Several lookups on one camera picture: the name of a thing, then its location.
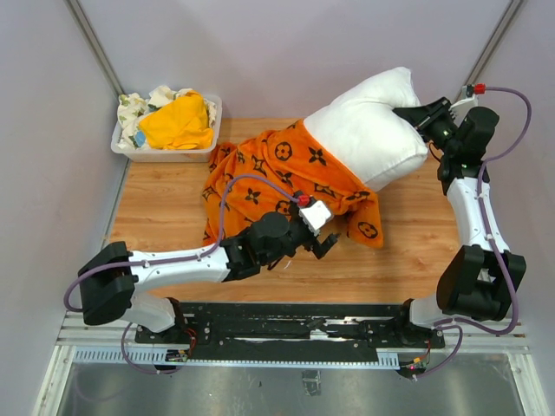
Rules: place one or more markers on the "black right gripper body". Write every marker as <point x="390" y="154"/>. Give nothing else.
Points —
<point x="440" y="128"/>

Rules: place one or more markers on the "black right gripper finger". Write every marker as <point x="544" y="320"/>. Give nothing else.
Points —
<point x="439" y="107"/>
<point x="420" y="118"/>

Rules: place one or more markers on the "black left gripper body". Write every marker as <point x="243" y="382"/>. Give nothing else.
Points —
<point x="298" y="236"/>

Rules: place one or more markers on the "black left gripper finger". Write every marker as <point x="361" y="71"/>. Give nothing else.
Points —
<point x="331" y="239"/>
<point x="320" y="249"/>

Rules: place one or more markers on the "white pillow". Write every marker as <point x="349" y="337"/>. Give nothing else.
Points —
<point x="360" y="128"/>

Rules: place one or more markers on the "orange monogram pillowcase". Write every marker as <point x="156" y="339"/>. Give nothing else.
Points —
<point x="261" y="174"/>

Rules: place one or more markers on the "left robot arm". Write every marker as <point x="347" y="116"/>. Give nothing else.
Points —
<point x="116" y="283"/>

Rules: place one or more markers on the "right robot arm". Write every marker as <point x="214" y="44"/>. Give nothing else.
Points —
<point x="480" y="283"/>

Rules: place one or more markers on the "white plastic bin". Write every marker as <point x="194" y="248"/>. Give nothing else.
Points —
<point x="159" y="156"/>

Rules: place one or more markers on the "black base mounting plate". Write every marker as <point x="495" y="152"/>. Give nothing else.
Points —
<point x="287" y="329"/>

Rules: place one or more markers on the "yellow cloth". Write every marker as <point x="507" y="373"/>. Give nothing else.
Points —
<point x="183" y="124"/>

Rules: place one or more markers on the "floral patterned cloth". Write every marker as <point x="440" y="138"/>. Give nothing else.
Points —
<point x="133" y="109"/>

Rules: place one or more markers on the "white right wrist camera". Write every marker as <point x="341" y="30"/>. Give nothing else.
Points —
<point x="469" y="99"/>

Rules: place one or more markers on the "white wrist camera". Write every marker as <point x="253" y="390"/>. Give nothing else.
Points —
<point x="316" y="216"/>
<point x="469" y="99"/>

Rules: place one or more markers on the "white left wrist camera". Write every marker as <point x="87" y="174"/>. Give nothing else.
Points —
<point x="316" y="216"/>

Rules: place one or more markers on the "right aluminium frame post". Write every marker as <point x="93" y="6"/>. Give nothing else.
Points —
<point x="501" y="28"/>

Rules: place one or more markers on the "aluminium frame post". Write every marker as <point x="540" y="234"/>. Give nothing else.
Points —
<point x="501" y="28"/>
<point x="88" y="32"/>

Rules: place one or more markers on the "slotted aluminium cable rail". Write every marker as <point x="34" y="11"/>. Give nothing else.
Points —
<point x="363" y="359"/>

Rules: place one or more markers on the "left aluminium frame post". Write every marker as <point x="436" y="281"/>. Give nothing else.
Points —
<point x="88" y="32"/>

